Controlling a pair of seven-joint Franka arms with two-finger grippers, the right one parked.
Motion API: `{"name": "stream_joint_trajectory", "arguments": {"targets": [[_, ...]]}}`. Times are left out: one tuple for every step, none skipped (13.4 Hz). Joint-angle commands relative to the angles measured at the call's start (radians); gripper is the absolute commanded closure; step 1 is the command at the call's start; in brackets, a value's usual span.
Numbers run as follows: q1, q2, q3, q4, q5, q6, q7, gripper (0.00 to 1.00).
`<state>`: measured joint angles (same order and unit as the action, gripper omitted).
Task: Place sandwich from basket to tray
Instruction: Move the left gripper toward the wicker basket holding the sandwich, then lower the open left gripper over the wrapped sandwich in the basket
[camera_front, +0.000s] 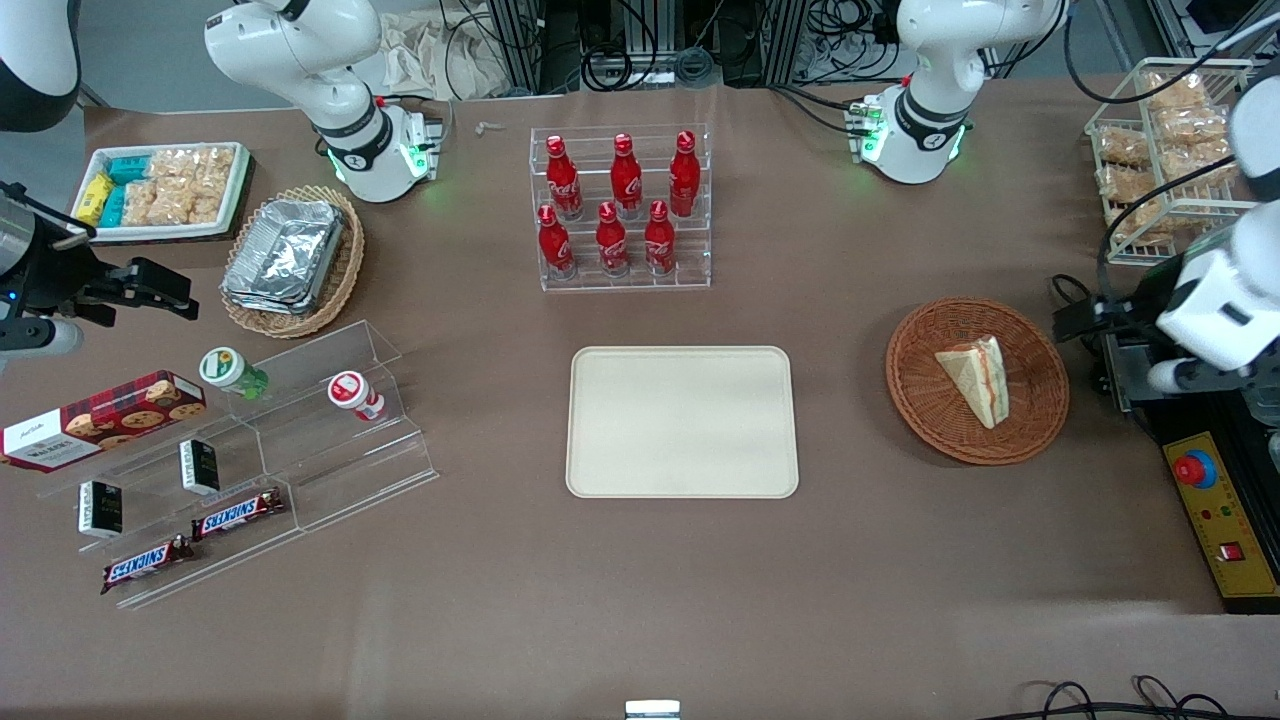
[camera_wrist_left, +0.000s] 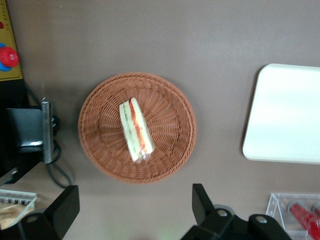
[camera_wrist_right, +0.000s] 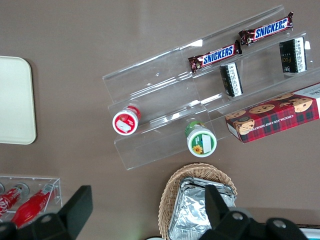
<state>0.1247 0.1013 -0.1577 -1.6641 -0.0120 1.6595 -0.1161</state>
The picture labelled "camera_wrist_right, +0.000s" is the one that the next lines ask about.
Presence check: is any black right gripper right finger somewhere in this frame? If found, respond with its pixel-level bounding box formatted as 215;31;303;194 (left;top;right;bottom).
199;184;266;240

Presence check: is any Snickers chocolate bar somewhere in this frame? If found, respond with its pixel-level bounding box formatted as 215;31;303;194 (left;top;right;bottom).
237;11;295;47
187;39;243;74

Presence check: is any red lid yogurt cup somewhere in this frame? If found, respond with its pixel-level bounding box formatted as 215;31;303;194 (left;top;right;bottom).
111;105;142;136

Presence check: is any cream rectangular tray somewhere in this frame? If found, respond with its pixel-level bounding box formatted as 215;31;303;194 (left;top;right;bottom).
0;55;38;146

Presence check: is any small black chocolate box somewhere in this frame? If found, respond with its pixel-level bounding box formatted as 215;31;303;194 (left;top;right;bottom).
219;62;244;98
279;36;308;76

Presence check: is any red tartan cookie box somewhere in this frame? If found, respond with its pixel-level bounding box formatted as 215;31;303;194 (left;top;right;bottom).
224;82;320;144

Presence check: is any clear acrylic stepped stand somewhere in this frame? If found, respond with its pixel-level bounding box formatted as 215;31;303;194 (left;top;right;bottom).
101;38;218;171
179;4;320;141

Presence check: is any oval wicker basket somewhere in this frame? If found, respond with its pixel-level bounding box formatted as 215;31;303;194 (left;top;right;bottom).
158;162;238;240

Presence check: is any white snack tray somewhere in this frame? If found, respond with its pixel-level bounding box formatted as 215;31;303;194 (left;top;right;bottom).
297;226;320;240

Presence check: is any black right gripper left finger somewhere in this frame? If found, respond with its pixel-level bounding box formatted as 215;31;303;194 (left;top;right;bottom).
31;184;94;240

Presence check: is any red cola bottle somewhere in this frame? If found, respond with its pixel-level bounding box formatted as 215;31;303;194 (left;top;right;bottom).
11;183;57;227
0;182;30;218

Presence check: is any clear acrylic bottle rack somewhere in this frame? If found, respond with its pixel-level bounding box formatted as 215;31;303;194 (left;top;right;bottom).
0;174;63;223

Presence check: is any green lid yogurt cup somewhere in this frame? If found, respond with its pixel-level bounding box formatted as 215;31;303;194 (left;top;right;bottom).
184;120;218;158

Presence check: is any aluminium foil tray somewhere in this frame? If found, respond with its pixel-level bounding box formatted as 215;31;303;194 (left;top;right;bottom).
167;176;237;240

